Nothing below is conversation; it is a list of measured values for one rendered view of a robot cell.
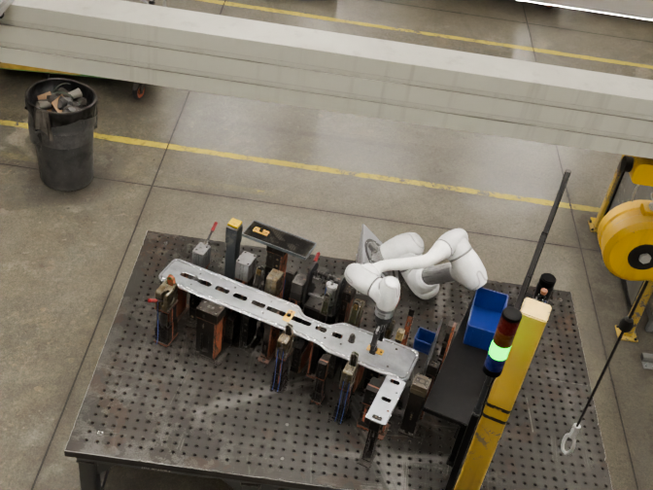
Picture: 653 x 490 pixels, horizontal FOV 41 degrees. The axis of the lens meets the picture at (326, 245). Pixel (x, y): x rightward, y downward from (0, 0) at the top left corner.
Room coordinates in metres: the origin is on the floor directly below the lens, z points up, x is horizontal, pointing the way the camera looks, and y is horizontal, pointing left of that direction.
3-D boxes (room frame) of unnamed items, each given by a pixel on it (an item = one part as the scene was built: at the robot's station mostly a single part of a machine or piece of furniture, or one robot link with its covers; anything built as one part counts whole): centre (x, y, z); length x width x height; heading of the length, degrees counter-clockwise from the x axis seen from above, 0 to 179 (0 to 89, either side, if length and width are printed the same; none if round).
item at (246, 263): (3.38, 0.39, 0.90); 0.13 x 0.10 x 0.41; 163
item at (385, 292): (2.99, -0.31, 1.38); 0.13 x 0.11 x 0.16; 57
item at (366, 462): (2.58, -0.35, 0.84); 0.11 x 0.06 x 0.29; 163
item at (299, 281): (3.32, 0.10, 0.89); 0.13 x 0.11 x 0.38; 163
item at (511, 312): (2.21, -0.66, 1.79); 0.07 x 0.07 x 0.57
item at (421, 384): (2.78, -0.54, 0.88); 0.08 x 0.08 x 0.36; 73
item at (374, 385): (2.78, -0.33, 0.84); 0.11 x 0.10 x 0.28; 163
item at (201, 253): (3.46, 0.64, 0.88); 0.11 x 0.10 x 0.36; 163
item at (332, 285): (3.29, -0.03, 0.94); 0.18 x 0.13 x 0.49; 73
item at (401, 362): (3.12, 0.15, 1.00); 1.38 x 0.22 x 0.02; 73
